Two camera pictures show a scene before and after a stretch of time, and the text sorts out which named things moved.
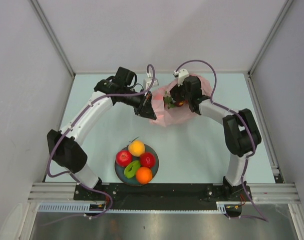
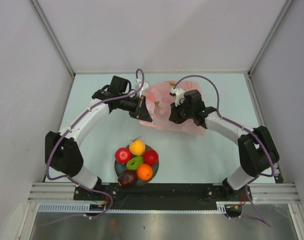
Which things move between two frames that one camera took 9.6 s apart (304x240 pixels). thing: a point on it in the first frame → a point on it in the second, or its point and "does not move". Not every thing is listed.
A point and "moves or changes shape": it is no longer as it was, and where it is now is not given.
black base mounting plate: x=163 y=196 does not move
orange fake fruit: x=136 y=147 does not move
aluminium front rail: x=260 y=192 does not move
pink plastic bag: x=170 y=117 moves or changes shape
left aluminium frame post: x=56 y=42 does not move
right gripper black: x=177 y=89 → x=175 y=116
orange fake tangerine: x=143 y=175 moves or changes shape
